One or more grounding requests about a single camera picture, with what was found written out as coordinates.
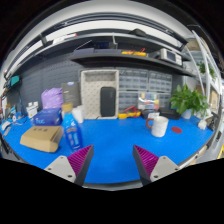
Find white carton box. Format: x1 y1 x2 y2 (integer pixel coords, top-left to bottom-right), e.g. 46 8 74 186
71 104 85 124

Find purple plastic bag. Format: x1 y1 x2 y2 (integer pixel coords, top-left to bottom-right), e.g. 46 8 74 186
40 87 64 110

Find flat round red coaster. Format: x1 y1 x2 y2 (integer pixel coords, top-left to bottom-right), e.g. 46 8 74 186
170 126 183 135

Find dark grey upright box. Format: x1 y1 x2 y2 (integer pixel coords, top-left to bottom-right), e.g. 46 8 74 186
61 81 82 108

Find blue carton box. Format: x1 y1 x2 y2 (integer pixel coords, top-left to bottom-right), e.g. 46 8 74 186
32 107 63 127

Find black rectangular speaker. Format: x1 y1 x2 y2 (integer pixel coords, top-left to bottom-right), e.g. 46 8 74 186
100 86 117 118

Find black box with white label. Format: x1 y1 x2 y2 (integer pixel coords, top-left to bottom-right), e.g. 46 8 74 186
141 109 161 120

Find small white carton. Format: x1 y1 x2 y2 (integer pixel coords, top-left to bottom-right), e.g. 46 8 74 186
26 101 39 119

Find white shelf unit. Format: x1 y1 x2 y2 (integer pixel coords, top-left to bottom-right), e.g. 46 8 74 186
181 29 224 134

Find blue drink bottle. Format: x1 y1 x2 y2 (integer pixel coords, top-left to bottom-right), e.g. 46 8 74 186
61 102 84 152

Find grey small-parts drawer cabinet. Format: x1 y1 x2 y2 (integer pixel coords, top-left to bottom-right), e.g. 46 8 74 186
159 92 173 109
118 90 140 113
118 68 149 92
148 70 173 93

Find yellow multimeter with red leads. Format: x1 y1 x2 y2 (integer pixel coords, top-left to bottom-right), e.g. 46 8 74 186
118 106 142 120

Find dark overhead workbench shelf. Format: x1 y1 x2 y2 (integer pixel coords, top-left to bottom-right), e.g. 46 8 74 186
4 19 201 88

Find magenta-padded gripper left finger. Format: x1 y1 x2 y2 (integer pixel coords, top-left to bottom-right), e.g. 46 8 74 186
44 144 95 187

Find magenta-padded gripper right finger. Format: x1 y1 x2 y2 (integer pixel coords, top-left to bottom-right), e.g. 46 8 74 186
132 144 183 187

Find white power adapter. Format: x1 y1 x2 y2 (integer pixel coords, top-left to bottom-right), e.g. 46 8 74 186
197 119 209 131

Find brown cardboard box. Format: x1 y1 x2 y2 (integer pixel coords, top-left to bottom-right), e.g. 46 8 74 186
19 125 64 154

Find green potted plant, white pot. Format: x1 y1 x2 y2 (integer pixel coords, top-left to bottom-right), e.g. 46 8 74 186
168 83 210 120

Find plain black box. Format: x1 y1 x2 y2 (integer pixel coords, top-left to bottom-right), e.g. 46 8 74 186
158 107 181 120

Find white mug with red handle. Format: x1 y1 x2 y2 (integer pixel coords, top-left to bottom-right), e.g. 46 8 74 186
145 115 170 138

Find drawer cabinet with coloured drawers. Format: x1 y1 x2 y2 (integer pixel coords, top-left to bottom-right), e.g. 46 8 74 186
138 91 161 111

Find beige perforated tray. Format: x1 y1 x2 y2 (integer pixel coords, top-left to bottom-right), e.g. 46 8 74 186
80 68 120 120

